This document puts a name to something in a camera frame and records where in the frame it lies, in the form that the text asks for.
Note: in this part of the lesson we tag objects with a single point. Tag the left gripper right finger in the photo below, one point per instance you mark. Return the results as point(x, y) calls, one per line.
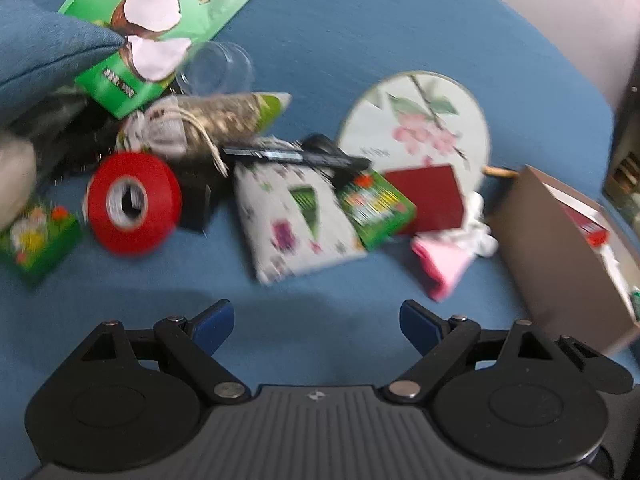
point(444, 347)

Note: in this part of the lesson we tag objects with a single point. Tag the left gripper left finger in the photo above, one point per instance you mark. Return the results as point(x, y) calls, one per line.
point(187, 350)

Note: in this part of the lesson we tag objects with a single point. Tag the green candy box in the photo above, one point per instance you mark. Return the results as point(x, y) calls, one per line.
point(375, 208)

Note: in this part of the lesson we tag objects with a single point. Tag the floral white pouch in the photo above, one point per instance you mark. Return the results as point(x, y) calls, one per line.
point(292, 221)

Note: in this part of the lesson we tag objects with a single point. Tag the black marker pen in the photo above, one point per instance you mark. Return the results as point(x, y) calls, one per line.
point(316, 151)

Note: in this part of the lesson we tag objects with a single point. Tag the pink cloth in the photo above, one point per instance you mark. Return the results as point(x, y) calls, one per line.
point(443, 262)

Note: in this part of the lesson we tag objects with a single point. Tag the white crumpled cloth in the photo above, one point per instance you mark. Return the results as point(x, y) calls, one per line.
point(474, 235)

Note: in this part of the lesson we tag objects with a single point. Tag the dark red booklet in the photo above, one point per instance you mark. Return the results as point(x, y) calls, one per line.
point(435, 193)

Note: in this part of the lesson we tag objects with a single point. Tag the red tape roll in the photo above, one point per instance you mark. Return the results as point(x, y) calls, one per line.
point(133, 203)

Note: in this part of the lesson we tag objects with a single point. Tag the cardboard storage box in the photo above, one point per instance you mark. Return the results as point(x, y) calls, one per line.
point(563, 282)

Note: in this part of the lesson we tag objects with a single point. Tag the red box in storage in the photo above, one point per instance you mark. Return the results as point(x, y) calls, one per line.
point(594, 234)

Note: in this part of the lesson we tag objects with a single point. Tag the green floral box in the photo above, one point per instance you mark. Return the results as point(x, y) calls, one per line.
point(41, 237)

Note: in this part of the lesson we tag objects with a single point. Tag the round floral fan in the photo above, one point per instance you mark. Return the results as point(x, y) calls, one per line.
point(416, 119)

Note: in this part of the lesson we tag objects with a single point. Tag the clear plastic cup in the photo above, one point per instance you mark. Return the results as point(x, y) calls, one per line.
point(216, 68)

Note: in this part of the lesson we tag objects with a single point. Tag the blue cushion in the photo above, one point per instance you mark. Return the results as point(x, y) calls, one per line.
point(42, 51)

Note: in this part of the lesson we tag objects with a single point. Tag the green coconut snack bag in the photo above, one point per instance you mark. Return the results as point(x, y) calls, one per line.
point(158, 36)

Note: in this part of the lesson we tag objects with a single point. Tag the grey drawstring pouch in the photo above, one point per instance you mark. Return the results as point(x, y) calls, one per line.
point(189, 128)

